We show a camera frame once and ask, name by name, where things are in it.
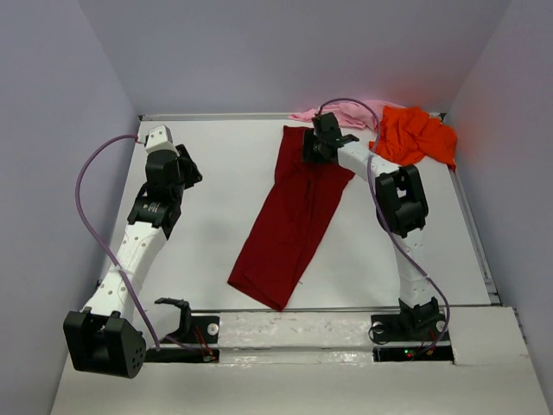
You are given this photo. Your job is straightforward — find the dark red t shirt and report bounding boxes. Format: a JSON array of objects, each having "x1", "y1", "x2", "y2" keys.
[{"x1": 227, "y1": 126, "x2": 354, "y2": 311}]

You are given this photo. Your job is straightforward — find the pink t shirt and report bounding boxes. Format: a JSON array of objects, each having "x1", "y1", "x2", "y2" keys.
[{"x1": 289, "y1": 100, "x2": 402, "y2": 131}]

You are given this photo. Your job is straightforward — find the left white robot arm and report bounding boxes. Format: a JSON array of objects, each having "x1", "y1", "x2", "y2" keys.
[{"x1": 63, "y1": 144, "x2": 202, "y2": 379}]

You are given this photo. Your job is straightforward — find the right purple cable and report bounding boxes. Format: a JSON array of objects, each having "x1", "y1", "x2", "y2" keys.
[{"x1": 317, "y1": 97, "x2": 451, "y2": 359}]

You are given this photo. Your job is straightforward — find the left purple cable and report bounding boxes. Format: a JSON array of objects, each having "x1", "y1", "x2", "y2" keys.
[{"x1": 75, "y1": 133, "x2": 217, "y2": 360}]

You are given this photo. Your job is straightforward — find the purple cable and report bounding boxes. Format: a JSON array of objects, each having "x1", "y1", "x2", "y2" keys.
[
  {"x1": 317, "y1": 97, "x2": 451, "y2": 359},
  {"x1": 75, "y1": 133, "x2": 217, "y2": 360}
]

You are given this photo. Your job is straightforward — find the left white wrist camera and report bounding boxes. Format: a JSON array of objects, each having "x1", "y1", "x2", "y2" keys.
[{"x1": 144, "y1": 124, "x2": 177, "y2": 155}]

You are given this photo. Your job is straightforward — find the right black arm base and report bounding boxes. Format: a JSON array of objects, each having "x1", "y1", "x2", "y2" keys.
[{"x1": 367, "y1": 298, "x2": 454, "y2": 363}]

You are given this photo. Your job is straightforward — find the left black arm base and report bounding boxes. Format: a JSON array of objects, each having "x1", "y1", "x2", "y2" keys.
[{"x1": 144, "y1": 297, "x2": 220, "y2": 364}]

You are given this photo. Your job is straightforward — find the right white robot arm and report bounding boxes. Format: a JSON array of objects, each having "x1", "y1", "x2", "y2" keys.
[{"x1": 302, "y1": 113, "x2": 448, "y2": 342}]

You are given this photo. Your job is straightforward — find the orange t shirt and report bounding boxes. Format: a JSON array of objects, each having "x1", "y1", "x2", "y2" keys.
[{"x1": 369, "y1": 106, "x2": 457, "y2": 170}]

